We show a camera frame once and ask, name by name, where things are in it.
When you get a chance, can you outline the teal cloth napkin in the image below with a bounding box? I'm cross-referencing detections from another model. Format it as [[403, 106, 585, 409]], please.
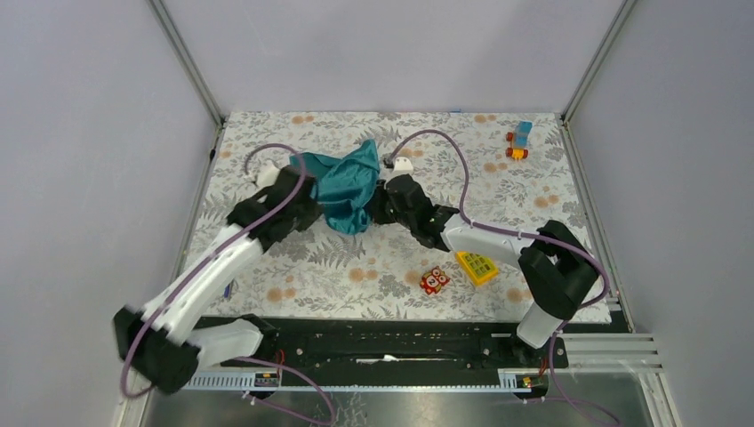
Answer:
[[290, 140, 381, 236]]

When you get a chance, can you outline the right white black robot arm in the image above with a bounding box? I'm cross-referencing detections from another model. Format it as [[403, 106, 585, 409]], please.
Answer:
[[369, 171, 601, 367]]

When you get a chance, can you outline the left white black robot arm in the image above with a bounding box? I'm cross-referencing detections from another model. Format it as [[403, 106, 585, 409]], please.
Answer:
[[113, 165, 321, 394]]

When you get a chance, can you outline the red owl toy block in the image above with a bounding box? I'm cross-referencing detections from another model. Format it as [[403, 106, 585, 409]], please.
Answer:
[[420, 266, 451, 295]]

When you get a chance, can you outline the yellow green toy brick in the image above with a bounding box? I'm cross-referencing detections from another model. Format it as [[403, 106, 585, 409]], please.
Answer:
[[455, 252, 499, 286]]

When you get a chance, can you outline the floral patterned table mat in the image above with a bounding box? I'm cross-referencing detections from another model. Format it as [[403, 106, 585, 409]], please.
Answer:
[[186, 111, 594, 322]]

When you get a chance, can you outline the blue orange toy car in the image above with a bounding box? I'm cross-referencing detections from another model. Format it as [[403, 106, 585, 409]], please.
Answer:
[[506, 121, 533, 160]]

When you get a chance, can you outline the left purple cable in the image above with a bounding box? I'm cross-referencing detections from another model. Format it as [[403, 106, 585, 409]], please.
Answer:
[[120, 142, 337, 427]]

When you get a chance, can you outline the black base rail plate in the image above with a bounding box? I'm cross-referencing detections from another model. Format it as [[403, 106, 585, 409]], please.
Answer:
[[249, 315, 569, 385]]

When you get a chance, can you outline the slotted cable duct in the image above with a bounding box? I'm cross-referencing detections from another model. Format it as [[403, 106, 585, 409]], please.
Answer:
[[183, 369, 548, 397]]

